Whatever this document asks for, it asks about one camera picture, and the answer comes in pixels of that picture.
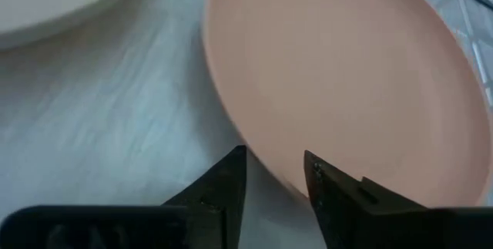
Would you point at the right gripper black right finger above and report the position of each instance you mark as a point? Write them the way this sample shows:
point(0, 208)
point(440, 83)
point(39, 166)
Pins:
point(354, 218)

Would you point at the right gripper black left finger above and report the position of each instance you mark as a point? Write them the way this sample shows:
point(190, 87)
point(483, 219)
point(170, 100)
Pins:
point(208, 218)

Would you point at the peach plate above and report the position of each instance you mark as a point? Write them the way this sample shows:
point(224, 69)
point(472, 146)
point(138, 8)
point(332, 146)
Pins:
point(346, 79)

